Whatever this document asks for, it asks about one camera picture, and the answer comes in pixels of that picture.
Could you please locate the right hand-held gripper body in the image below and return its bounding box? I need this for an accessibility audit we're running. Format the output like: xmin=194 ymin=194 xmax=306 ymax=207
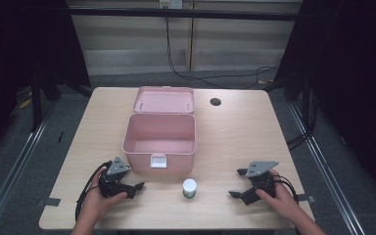
xmin=241 ymin=161 xmax=280 ymax=207

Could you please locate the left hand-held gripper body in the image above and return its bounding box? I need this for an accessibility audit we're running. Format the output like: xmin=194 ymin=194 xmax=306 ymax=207
xmin=98 ymin=156 xmax=135 ymax=200

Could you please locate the pink plastic storage box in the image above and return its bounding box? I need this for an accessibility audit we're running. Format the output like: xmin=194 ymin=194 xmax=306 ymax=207
xmin=121 ymin=85 xmax=198 ymax=175

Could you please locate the person's left hand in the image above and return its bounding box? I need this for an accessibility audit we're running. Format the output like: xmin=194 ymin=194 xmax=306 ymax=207
xmin=77 ymin=165 xmax=128 ymax=226

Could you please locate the person's right hand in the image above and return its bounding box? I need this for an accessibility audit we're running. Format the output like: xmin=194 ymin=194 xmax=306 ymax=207
xmin=256 ymin=169 xmax=301 ymax=223

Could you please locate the grey tape strip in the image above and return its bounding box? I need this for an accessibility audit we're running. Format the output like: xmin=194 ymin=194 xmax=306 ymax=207
xmin=296 ymin=193 xmax=316 ymax=204
xmin=36 ymin=197 xmax=62 ymax=208

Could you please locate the black metal stand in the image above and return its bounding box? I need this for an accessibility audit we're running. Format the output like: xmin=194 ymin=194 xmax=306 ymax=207
xmin=29 ymin=72 xmax=44 ymax=132

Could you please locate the yellow tape piece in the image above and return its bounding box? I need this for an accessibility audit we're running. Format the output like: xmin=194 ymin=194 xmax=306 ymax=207
xmin=18 ymin=97 xmax=33 ymax=111

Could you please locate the black curtain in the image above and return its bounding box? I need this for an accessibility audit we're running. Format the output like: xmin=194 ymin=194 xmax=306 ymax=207
xmin=0 ymin=0 xmax=92 ymax=165
xmin=273 ymin=0 xmax=376 ymax=205

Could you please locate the black horizontal metal bar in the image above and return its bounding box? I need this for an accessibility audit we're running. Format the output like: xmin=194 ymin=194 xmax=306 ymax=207
xmin=68 ymin=7 xmax=304 ymax=23

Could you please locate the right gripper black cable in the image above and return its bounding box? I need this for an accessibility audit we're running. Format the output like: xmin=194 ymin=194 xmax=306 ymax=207
xmin=271 ymin=174 xmax=301 ymax=203

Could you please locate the bundle of black cables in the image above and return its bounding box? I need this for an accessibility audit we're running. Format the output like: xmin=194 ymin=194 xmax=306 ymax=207
xmin=286 ymin=87 xmax=316 ymax=152

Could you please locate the silver floor rail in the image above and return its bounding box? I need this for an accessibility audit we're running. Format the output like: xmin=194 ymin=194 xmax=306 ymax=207
xmin=0 ymin=100 xmax=59 ymax=235
xmin=288 ymin=102 xmax=367 ymax=235

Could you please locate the long black floor cable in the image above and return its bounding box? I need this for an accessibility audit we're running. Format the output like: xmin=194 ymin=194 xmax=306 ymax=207
xmin=164 ymin=16 xmax=279 ymax=90

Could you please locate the white wall socket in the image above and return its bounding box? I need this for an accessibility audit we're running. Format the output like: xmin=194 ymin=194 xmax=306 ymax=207
xmin=159 ymin=0 xmax=183 ymax=10

